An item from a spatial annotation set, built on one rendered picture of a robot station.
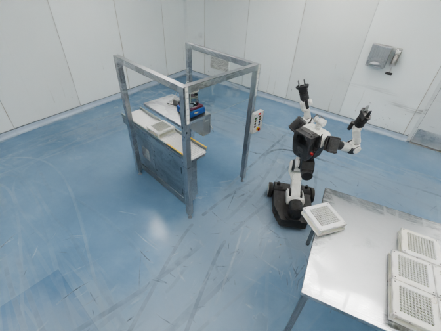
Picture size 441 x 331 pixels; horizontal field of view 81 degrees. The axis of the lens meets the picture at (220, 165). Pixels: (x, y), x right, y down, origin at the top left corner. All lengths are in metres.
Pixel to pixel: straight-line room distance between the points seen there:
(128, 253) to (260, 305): 1.42
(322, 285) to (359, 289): 0.23
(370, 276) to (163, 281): 1.77
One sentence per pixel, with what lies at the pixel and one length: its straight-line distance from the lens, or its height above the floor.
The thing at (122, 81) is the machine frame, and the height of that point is 1.36.
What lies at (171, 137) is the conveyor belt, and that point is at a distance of 3.06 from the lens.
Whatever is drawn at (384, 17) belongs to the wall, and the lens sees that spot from 5.41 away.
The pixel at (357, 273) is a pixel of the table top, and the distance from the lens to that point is 2.11.
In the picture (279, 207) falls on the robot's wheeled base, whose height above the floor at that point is 0.17.
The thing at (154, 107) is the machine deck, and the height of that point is 1.26.
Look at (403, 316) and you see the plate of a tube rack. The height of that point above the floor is 0.89.
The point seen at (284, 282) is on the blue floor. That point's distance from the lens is 2.84.
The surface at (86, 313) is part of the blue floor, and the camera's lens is 2.82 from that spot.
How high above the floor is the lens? 2.43
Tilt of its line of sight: 38 degrees down
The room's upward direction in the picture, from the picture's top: 3 degrees clockwise
